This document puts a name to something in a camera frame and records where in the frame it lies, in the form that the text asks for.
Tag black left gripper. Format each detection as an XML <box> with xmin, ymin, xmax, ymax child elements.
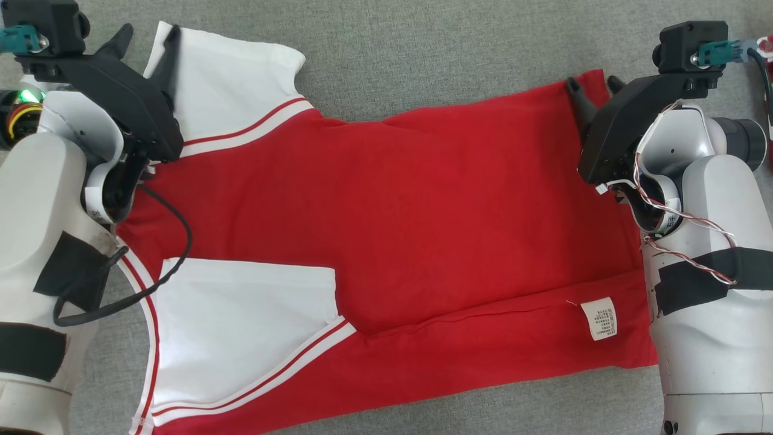
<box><xmin>15</xmin><ymin>23</ymin><xmax>185</xmax><ymax>163</ymax></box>

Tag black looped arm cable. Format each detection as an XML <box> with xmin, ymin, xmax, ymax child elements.
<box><xmin>53</xmin><ymin>184</ymin><xmax>193</xmax><ymax>327</ymax></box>

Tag red white twisted wires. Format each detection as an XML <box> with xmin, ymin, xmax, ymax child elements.
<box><xmin>631</xmin><ymin>101</ymin><xmax>739</xmax><ymax>286</ymax></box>

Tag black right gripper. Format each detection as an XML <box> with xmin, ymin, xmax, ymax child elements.
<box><xmin>566</xmin><ymin>74</ymin><xmax>722</xmax><ymax>185</ymax></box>

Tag red white jersey shirt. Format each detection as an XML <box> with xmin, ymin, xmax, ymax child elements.
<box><xmin>115</xmin><ymin>21</ymin><xmax>659</xmax><ymax>435</ymax></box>

